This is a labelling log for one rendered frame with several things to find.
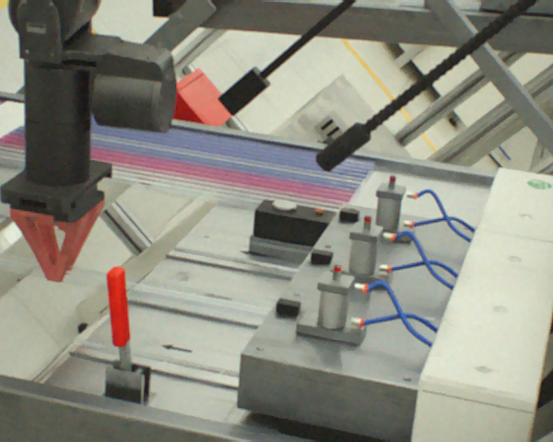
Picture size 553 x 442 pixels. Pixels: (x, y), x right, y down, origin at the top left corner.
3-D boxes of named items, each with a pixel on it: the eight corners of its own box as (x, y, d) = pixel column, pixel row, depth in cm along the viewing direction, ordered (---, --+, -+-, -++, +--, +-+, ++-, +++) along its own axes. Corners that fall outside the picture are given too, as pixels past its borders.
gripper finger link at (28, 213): (110, 266, 116) (111, 172, 113) (78, 296, 110) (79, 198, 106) (42, 254, 118) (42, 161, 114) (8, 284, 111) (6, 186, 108)
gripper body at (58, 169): (113, 181, 114) (115, 104, 111) (68, 220, 105) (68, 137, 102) (48, 171, 115) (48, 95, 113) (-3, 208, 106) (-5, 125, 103)
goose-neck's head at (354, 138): (311, 158, 96) (355, 123, 94) (317, 152, 97) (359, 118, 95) (326, 176, 96) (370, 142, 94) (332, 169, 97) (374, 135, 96)
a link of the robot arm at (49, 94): (38, 37, 108) (12, 52, 103) (114, 46, 107) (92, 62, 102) (39, 113, 111) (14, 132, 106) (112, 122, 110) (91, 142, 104)
